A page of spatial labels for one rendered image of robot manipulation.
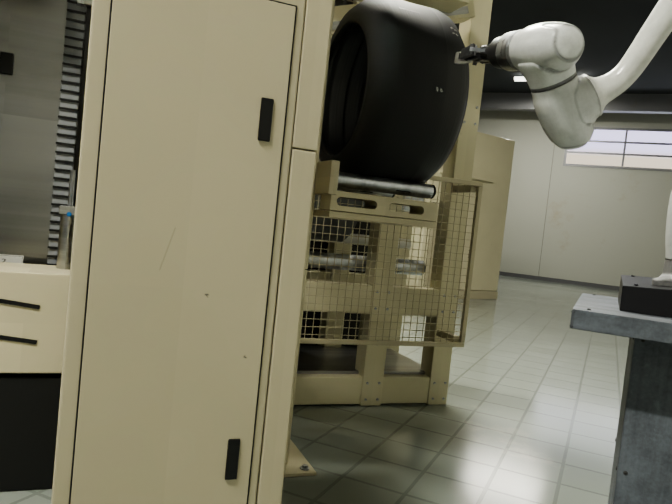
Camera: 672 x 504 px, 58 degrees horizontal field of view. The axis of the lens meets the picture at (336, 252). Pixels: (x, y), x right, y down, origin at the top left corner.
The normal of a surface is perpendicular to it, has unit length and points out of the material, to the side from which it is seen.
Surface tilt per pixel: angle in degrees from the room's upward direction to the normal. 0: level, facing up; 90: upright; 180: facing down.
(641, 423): 90
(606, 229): 90
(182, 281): 90
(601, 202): 90
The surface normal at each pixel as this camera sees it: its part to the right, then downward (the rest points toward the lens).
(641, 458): -0.41, 0.00
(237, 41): 0.36, 0.08
